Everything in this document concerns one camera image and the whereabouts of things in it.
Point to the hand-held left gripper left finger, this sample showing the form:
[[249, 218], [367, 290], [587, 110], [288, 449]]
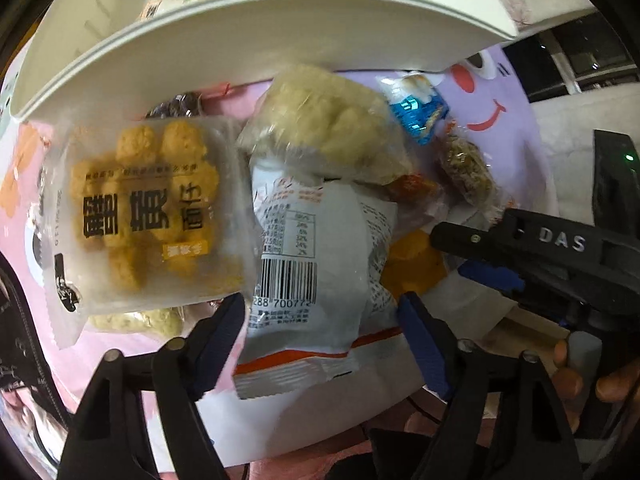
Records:
[[220, 340]]

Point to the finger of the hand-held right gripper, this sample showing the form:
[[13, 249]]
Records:
[[465, 240], [490, 276]]

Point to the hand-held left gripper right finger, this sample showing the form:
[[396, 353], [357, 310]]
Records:
[[422, 340]]

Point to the orange bread snack packet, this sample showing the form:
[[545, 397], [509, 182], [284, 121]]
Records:
[[415, 265]]

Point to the clear granola bar packet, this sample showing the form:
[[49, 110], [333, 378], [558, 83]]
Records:
[[465, 170]]

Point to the pale noodle snack packet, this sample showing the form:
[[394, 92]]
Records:
[[145, 321]]

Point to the white barcode snack packet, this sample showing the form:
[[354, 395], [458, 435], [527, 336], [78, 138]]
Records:
[[310, 270]]

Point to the blue snack packet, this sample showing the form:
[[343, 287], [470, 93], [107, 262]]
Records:
[[415, 112]]

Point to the yellow fried ball snack packet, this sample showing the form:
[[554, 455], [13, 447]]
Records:
[[150, 210]]

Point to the pale puffed snack packet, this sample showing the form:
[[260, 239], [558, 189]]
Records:
[[325, 115]]

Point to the dark brownie snack packet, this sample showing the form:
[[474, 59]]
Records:
[[177, 106]]

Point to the white plastic storage box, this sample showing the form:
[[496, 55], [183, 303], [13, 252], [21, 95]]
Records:
[[250, 25]]

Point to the person's right hand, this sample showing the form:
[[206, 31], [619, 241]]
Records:
[[566, 370]]

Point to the white floral curtain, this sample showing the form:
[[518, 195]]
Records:
[[540, 5]]

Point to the window with white frame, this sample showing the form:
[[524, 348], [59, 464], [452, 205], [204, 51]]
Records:
[[575, 55]]

